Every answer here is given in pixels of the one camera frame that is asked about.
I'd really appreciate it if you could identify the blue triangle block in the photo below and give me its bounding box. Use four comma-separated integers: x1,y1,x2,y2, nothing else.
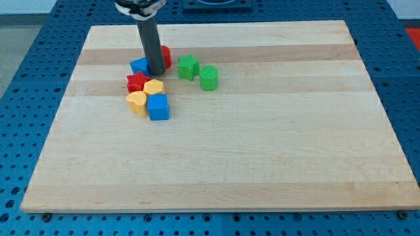
130,57,151,77

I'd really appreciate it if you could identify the green cylinder block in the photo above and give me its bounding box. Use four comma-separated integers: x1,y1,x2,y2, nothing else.
199,66,219,91

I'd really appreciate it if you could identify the blue cube block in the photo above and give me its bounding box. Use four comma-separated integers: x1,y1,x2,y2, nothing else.
147,94,170,121

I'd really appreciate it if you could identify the green star block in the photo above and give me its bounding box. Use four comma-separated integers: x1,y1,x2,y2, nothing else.
177,54,200,81

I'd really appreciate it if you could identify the yellow pentagon block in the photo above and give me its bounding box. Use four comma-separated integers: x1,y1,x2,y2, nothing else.
143,79,165,96

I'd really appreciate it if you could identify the red block behind rod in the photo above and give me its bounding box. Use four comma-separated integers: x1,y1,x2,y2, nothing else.
161,45,172,69

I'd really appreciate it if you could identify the yellow heart block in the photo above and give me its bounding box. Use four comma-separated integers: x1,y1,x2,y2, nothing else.
126,91,148,117

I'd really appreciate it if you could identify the wooden board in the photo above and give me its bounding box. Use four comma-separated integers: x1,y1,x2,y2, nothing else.
20,20,419,213

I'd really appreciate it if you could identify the red star block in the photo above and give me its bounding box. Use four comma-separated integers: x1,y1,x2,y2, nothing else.
126,71,151,93

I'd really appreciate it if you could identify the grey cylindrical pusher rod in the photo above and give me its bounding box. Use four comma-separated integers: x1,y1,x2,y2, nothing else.
136,16,166,75

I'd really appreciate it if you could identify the robot end flange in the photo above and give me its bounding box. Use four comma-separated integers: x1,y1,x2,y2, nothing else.
114,0,167,18

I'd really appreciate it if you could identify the dark blue mount plate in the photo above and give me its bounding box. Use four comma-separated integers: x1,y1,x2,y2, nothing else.
181,0,253,11

